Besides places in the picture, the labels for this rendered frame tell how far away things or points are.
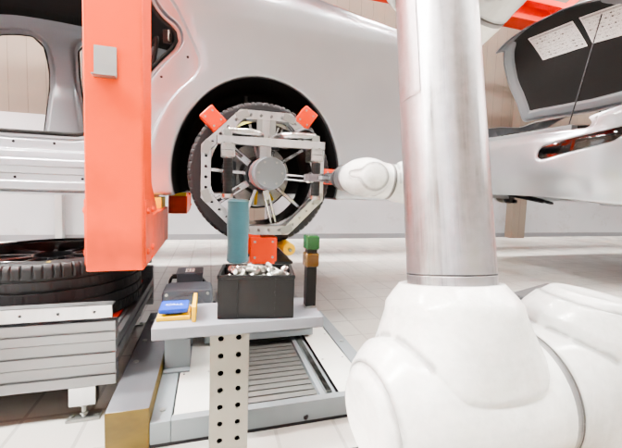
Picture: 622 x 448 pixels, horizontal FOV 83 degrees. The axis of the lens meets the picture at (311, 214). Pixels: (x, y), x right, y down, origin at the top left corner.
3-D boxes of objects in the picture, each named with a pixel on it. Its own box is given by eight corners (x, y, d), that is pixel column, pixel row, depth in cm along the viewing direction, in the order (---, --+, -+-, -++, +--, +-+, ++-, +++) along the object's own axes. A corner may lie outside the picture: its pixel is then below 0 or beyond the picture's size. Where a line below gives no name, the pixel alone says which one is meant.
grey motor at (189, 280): (211, 329, 173) (212, 259, 171) (211, 373, 133) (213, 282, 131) (171, 332, 168) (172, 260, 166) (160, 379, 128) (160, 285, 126)
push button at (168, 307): (189, 306, 96) (189, 299, 96) (188, 316, 90) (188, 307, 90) (162, 308, 95) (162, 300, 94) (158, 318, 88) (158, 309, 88)
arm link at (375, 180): (333, 192, 102) (374, 199, 105) (354, 194, 87) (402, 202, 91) (339, 155, 101) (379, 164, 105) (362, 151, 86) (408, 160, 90)
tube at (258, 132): (263, 144, 153) (264, 119, 152) (270, 139, 135) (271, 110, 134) (221, 142, 148) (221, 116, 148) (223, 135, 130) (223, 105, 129)
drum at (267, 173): (278, 190, 163) (278, 159, 162) (287, 191, 143) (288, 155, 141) (247, 189, 159) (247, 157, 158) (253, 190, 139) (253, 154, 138)
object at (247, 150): (292, 198, 188) (279, 139, 183) (296, 199, 180) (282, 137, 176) (233, 212, 180) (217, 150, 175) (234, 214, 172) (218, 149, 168)
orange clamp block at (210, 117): (226, 123, 155) (211, 107, 153) (227, 120, 148) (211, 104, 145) (214, 134, 154) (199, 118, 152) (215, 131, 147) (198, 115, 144)
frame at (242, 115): (317, 232, 170) (321, 118, 166) (321, 234, 164) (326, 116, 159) (200, 233, 155) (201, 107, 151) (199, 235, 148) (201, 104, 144)
